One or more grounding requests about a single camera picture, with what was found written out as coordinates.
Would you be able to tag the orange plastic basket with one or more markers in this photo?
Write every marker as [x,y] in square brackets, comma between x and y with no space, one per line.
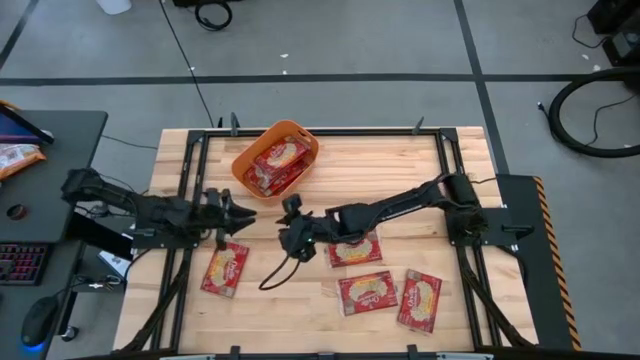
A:
[245,165]

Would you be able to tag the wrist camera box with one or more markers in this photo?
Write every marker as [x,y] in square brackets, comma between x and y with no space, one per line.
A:
[214,196]
[292,204]

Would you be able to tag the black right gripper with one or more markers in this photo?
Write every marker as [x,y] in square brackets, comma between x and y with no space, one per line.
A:
[310,235]

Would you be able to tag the black frame clamp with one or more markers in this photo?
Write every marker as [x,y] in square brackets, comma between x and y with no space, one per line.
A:
[234,124]
[413,352]
[418,126]
[235,352]

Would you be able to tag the white bucket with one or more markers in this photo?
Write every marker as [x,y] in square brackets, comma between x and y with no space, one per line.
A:
[114,6]

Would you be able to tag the black metal table frame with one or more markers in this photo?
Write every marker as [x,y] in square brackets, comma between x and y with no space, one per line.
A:
[350,132]

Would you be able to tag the black equipment case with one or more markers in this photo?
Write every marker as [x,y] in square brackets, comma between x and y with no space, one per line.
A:
[620,35]

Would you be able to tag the black hazard-striped platform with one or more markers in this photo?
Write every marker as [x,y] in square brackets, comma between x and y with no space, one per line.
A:
[540,280]

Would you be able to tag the black computer mouse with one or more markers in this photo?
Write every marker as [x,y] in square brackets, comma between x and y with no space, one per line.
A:
[39,320]

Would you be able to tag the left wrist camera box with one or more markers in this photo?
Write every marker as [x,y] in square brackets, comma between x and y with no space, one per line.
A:
[214,196]

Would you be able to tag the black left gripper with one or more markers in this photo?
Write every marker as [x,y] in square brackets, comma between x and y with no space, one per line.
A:
[212,217]

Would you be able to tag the dark tablet screen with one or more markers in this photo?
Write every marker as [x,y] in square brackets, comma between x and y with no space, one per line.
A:
[20,127]

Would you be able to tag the orange snack bag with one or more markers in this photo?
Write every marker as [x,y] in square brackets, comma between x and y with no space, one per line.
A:
[20,160]

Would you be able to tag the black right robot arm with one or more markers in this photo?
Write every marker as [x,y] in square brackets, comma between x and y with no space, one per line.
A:
[400,202]

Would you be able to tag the black desk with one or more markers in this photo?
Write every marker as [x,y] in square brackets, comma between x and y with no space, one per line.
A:
[55,165]

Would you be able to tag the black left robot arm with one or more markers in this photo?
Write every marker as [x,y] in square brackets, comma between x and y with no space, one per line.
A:
[150,210]

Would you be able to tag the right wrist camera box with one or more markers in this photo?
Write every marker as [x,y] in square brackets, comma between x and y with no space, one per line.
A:
[292,204]

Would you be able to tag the black backlit keyboard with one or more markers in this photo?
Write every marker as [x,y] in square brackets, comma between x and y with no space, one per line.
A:
[22,262]

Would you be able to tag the red popcorn bag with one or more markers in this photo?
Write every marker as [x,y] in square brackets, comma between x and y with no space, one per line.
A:
[367,293]
[420,301]
[292,178]
[257,179]
[280,154]
[225,270]
[354,253]

